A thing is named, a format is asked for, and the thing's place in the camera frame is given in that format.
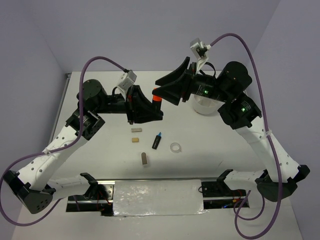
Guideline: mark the orange highlighter cap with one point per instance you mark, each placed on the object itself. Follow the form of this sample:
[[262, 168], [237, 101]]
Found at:
[[156, 98]]

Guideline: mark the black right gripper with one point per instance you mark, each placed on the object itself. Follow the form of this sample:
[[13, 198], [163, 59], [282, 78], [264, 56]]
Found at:
[[172, 92]]

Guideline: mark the grey rectangular eraser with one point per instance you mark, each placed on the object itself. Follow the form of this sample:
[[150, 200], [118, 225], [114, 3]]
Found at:
[[136, 130]]

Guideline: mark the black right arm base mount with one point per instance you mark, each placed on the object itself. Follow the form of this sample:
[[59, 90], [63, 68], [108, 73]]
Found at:
[[217, 195]]

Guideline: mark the clear tape roll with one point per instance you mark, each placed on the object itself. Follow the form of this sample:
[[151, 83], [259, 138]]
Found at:
[[175, 147]]

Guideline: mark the black orange highlighter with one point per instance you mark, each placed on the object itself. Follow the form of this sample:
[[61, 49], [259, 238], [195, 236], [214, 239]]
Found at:
[[157, 107]]

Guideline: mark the black blue highlighter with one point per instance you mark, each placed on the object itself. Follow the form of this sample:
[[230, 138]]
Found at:
[[156, 141]]

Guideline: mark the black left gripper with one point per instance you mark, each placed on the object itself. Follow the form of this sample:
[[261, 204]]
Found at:
[[138, 108]]

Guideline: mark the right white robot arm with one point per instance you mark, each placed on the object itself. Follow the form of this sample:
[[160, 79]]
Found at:
[[281, 175]]

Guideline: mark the small tan eraser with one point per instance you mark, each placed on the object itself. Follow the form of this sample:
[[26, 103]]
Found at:
[[135, 140]]

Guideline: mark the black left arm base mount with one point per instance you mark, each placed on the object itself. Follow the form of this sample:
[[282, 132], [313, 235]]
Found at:
[[98, 198]]

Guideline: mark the silver foil sheet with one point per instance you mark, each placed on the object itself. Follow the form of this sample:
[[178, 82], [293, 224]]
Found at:
[[157, 198]]

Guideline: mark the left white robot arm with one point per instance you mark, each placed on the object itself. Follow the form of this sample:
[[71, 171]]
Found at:
[[34, 185]]

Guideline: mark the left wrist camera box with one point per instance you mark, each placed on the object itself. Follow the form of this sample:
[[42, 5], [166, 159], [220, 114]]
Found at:
[[126, 81]]

